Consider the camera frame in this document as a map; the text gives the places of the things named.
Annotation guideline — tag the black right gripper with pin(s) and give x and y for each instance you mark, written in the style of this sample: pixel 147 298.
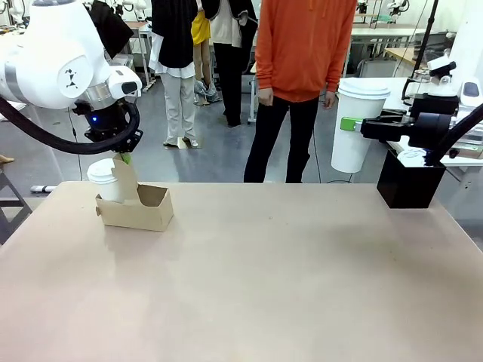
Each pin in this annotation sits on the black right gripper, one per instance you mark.
pixel 430 128

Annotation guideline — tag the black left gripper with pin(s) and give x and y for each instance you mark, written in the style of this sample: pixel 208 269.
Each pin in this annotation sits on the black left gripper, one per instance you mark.
pixel 107 124

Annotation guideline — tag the tall white lidded cup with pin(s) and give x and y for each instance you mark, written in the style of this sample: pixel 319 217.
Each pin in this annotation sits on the tall white lidded cup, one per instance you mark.
pixel 354 124

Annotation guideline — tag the small white lidded cup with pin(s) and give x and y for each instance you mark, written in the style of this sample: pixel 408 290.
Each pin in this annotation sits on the small white lidded cup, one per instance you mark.
pixel 103 181

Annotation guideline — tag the brown cardboard cup carrier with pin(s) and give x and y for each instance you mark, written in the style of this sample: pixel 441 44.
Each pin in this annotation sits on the brown cardboard cup carrier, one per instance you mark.
pixel 139 218

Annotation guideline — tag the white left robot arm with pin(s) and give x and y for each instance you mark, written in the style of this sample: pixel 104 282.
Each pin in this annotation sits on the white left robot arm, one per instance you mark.
pixel 49 56

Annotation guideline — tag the person's left hand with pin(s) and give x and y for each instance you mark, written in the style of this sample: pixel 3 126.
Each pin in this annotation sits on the person's left hand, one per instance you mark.
pixel 329 100

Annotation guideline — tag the person's right hand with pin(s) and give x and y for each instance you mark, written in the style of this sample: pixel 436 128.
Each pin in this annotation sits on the person's right hand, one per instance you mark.
pixel 266 97

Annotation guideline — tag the black square box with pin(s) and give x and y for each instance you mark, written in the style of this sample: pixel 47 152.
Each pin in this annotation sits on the black square box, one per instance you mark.
pixel 407 188

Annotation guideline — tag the black tripod pole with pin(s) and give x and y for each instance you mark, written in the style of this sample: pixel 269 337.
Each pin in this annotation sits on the black tripod pole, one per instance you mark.
pixel 428 30

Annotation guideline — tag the person in orange hoodie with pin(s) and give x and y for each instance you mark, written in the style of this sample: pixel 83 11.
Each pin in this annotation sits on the person in orange hoodie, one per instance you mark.
pixel 302 49

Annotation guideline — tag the black hanging cloth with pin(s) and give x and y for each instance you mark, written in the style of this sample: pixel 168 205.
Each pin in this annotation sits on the black hanging cloth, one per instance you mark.
pixel 113 26

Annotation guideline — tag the person in black cream clothes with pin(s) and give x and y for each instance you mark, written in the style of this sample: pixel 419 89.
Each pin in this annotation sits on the person in black cream clothes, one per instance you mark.
pixel 230 56

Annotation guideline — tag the person in yellow top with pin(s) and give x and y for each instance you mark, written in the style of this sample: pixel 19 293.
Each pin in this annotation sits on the person in yellow top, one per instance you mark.
pixel 200 32

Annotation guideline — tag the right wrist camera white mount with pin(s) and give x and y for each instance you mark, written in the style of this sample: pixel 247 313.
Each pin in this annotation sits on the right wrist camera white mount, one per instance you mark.
pixel 441 66

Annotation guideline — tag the white table with grey frame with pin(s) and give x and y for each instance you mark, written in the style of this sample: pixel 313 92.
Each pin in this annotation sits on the white table with grey frame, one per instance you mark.
pixel 381 32

